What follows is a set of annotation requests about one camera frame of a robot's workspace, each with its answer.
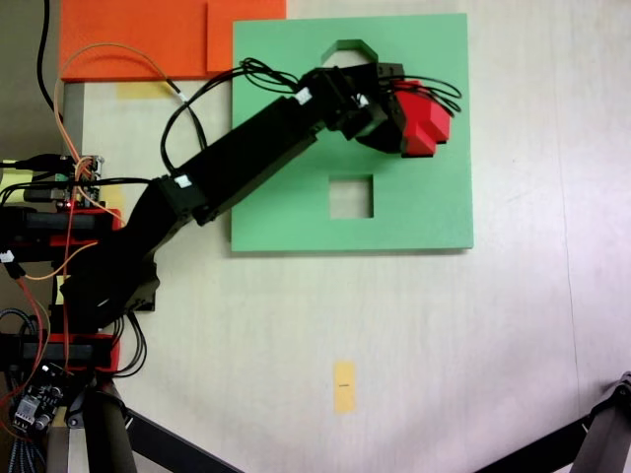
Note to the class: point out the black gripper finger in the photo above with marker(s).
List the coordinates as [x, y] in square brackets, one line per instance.
[392, 74]
[392, 138]

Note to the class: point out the red cross columnar block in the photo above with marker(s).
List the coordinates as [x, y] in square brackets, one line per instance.
[424, 123]

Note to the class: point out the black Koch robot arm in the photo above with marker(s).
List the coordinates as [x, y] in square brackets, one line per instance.
[246, 148]

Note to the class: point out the flat orange block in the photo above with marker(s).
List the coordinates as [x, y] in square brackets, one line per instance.
[148, 29]

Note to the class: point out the flat green shape board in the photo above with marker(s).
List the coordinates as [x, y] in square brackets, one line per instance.
[424, 207]

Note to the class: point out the pale yellow tape strip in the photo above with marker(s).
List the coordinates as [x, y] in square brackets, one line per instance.
[143, 90]

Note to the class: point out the long yellow tape strip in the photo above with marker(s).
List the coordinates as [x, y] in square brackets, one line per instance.
[345, 386]

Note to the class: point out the small yellow tape piece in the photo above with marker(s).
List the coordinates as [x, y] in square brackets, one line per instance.
[116, 199]

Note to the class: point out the red table clamp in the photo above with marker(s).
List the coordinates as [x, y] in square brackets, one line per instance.
[103, 352]
[106, 222]

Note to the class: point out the dark grey tripod leg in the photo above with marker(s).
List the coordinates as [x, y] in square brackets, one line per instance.
[611, 424]

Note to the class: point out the black board with capacitors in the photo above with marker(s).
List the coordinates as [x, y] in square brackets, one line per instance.
[39, 399]

